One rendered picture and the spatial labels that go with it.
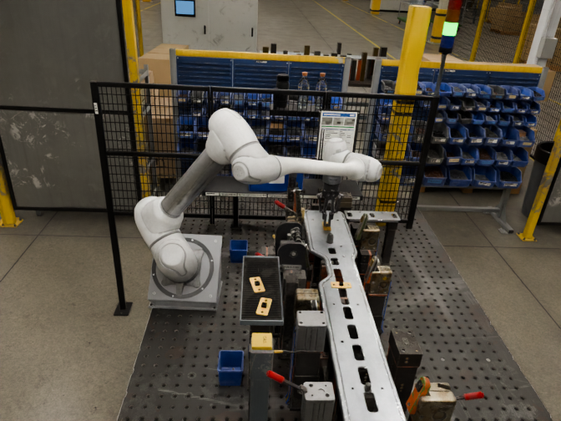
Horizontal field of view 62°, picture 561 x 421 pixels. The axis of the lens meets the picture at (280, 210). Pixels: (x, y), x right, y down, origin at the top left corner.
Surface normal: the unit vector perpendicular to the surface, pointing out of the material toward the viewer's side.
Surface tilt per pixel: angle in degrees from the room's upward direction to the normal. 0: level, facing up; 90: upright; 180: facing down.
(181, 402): 0
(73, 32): 89
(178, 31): 90
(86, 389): 0
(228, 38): 90
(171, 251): 51
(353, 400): 0
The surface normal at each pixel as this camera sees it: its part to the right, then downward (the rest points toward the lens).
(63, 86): 0.01, 0.50
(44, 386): 0.05, -0.88
